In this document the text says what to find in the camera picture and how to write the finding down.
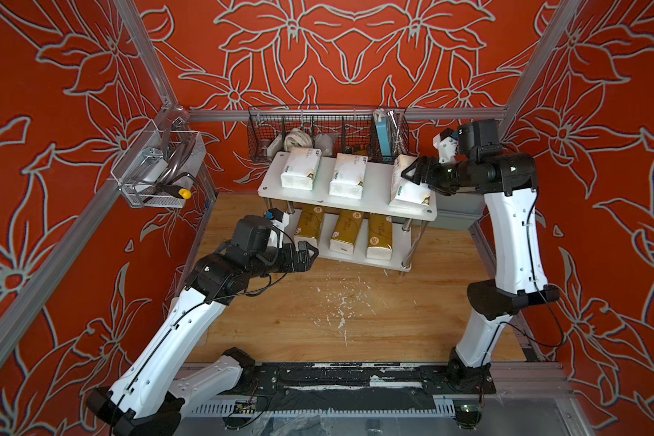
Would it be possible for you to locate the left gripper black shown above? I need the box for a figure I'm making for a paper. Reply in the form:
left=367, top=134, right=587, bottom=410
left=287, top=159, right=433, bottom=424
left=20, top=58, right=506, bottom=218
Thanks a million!
left=249, top=241, right=320, bottom=279

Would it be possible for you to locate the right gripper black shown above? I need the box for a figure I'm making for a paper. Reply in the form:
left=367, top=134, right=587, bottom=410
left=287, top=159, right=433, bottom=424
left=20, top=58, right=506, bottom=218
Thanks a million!
left=400, top=155, right=478, bottom=197

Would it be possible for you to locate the white tissue pack back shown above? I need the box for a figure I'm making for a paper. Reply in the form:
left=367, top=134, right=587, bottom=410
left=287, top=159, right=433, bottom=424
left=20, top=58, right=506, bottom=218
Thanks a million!
left=389, top=154, right=432, bottom=211

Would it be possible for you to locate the white tissue pack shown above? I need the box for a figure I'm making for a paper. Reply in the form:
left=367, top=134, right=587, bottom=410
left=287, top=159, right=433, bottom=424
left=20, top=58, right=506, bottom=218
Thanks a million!
left=389, top=154, right=432, bottom=211
left=281, top=147, right=323, bottom=191
left=329, top=153, right=368, bottom=200

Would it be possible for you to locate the gold tissue pack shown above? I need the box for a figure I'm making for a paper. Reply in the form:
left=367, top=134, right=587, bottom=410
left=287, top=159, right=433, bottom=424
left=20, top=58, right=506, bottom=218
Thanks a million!
left=330, top=210, right=363, bottom=255
left=366, top=214, right=393, bottom=261
left=292, top=205, right=325, bottom=248

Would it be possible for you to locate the white tissue pack front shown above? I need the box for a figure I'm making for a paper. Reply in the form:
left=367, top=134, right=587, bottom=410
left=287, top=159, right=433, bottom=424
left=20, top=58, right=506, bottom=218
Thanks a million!
left=281, top=147, right=323, bottom=191

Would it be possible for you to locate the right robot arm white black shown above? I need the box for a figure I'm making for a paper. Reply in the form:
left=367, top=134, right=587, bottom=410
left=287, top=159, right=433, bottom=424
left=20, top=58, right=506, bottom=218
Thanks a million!
left=398, top=119, right=560, bottom=394

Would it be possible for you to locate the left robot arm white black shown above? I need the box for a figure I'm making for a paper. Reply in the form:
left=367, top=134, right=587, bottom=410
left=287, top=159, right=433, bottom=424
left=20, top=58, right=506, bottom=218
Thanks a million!
left=86, top=209, right=319, bottom=435

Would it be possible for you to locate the white two-tier shelf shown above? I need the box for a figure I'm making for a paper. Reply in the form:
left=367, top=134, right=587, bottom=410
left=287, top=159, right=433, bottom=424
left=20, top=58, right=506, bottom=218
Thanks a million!
left=257, top=152, right=437, bottom=274

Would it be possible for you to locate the grey plastic storage box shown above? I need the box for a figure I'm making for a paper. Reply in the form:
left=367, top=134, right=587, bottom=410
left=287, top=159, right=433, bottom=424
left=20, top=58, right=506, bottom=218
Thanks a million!
left=429, top=192, right=486, bottom=231

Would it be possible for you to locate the blue box in basket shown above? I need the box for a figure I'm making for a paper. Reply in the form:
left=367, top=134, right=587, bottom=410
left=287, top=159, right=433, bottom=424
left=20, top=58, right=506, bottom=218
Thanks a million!
left=374, top=108, right=392, bottom=163

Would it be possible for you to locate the white cloth roll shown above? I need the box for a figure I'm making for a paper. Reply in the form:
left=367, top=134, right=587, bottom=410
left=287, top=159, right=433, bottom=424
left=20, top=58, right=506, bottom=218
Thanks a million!
left=283, top=128, right=314, bottom=153

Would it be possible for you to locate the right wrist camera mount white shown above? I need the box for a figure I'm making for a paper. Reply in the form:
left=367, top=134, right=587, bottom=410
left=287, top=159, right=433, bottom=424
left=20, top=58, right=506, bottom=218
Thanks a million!
left=432, top=128, right=458, bottom=164

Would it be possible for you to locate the black wire basket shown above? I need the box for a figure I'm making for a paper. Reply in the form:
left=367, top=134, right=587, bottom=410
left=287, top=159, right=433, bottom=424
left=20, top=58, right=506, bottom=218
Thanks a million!
left=247, top=105, right=415, bottom=164

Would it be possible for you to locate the yellow handled tool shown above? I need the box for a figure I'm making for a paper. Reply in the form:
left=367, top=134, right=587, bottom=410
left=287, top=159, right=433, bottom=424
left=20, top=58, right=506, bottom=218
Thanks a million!
left=156, top=183, right=192, bottom=200

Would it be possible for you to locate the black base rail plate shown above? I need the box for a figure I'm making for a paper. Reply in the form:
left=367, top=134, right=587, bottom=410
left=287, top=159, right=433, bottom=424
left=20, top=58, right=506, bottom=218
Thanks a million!
left=227, top=363, right=496, bottom=395

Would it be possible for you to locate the clear plastic wall bin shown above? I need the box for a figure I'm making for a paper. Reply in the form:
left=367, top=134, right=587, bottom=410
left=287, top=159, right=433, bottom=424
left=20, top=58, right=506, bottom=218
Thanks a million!
left=111, top=120, right=213, bottom=209

